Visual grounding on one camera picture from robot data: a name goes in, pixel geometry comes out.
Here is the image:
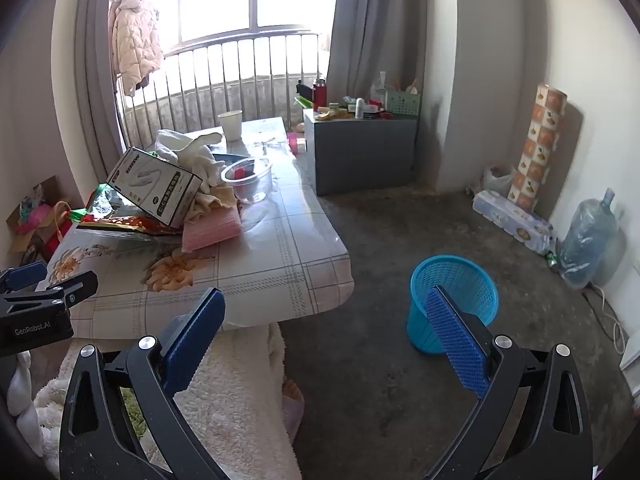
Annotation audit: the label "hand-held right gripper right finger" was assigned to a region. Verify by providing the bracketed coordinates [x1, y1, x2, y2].
[422, 285, 596, 480]

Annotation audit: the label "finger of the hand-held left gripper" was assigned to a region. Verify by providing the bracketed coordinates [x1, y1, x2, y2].
[0, 270, 99, 309]
[0, 261, 49, 294]

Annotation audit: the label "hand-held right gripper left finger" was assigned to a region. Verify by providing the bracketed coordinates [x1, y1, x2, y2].
[59, 287, 236, 480]

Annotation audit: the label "blue plastic waste basket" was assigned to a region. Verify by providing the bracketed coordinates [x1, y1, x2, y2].
[406, 255, 499, 356]

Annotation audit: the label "red snack bag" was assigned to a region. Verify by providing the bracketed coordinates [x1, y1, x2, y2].
[75, 215, 181, 242]

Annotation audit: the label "green snack bag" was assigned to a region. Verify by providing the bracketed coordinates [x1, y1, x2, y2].
[85, 185, 136, 223]

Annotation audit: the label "pink cloth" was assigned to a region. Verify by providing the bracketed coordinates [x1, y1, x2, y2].
[181, 205, 244, 253]

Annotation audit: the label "white glove box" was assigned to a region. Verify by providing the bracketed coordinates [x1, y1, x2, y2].
[106, 147, 203, 228]

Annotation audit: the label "clear plastic bowl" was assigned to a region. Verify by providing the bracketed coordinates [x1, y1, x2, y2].
[221, 157, 275, 204]

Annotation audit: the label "white cloth gloves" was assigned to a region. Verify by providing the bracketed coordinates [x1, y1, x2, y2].
[155, 129, 231, 193]

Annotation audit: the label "white paper cup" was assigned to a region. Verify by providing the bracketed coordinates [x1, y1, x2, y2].
[218, 110, 244, 142]

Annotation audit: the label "white fluffy blanket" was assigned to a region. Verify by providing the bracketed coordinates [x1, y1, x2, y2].
[32, 322, 303, 480]

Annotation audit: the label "brown cardboard box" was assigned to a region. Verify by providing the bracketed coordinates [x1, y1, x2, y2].
[6, 176, 73, 256]

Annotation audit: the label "floral tablecloth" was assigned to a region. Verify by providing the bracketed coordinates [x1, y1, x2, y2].
[37, 116, 356, 341]

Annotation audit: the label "toilet paper pack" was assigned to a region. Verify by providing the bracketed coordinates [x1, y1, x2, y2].
[472, 190, 558, 256]

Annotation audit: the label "blue water jug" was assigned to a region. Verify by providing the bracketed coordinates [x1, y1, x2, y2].
[559, 187, 621, 291]

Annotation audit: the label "white plastic bag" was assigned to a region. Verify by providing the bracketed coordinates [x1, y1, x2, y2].
[467, 165, 516, 196]

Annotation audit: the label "white appliance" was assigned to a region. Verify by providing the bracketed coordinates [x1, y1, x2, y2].
[620, 332, 640, 373]

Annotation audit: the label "grey cabinet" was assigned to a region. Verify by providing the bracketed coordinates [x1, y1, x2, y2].
[303, 109, 418, 197]

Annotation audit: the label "patterned roll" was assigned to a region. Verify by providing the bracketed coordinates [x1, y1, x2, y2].
[507, 84, 568, 211]

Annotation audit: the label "grey curtain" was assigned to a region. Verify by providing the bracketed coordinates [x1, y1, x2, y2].
[75, 0, 132, 196]
[325, 0, 428, 106]

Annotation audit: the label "green plastic storage basket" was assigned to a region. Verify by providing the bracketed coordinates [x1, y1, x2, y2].
[386, 89, 422, 120]

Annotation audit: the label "beige padded jacket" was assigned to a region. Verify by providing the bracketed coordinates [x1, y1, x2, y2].
[110, 0, 164, 98]

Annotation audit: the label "metal window railing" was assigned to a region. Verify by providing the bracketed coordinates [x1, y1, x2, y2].
[117, 32, 323, 153]

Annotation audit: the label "white power cable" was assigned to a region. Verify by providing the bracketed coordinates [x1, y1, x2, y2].
[582, 280, 628, 356]

